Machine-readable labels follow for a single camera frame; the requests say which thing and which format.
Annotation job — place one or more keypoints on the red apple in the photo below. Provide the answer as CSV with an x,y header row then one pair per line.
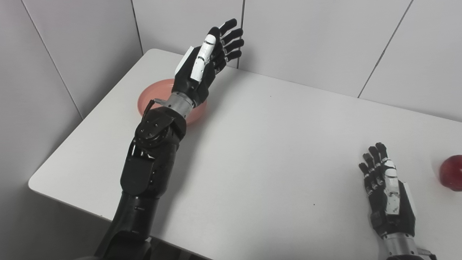
x,y
453,173

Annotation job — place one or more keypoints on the pink round plate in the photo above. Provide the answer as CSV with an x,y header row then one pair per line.
x,y
153,94

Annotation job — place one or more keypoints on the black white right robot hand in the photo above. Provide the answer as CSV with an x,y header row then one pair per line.
x,y
395,220

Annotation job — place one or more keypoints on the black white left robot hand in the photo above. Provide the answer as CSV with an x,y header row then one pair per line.
x,y
193,81

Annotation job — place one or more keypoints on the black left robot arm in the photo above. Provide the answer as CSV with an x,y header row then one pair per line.
x,y
144,173

